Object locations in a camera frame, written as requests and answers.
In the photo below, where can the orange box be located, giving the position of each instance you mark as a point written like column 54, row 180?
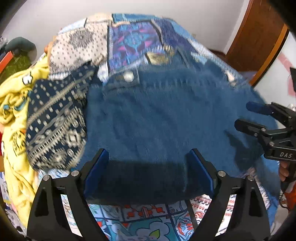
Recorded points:
column 5, row 61

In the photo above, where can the navy patterned cloth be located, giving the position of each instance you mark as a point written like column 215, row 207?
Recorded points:
column 55, row 120

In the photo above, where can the grey pillow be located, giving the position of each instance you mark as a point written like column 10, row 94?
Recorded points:
column 20, row 45

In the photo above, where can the blue patchwork bed cover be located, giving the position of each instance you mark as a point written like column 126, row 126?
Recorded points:
column 129, row 39

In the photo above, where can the blue denim jeans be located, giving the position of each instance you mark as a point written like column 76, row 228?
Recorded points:
column 161, row 111

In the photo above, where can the yellow cartoon blanket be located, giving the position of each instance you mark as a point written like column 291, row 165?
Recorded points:
column 16, row 162

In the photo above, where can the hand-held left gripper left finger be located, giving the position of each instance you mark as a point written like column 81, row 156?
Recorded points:
column 97, row 171

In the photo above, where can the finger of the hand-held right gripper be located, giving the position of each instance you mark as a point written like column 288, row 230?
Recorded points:
column 255, row 107
column 249, row 127

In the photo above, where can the cartoon printed bed sheet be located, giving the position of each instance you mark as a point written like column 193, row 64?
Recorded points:
column 143, row 222

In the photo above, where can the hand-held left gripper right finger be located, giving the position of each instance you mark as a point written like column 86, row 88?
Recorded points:
column 201, row 173

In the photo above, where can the green box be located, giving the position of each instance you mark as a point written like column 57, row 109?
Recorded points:
column 17, row 67

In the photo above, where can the wooden door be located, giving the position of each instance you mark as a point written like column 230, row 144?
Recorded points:
column 256, row 34

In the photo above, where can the frosted sliding door with hearts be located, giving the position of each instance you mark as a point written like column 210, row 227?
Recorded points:
column 272, row 76

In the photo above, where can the person's right hand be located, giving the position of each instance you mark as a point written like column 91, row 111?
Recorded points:
column 283, row 171

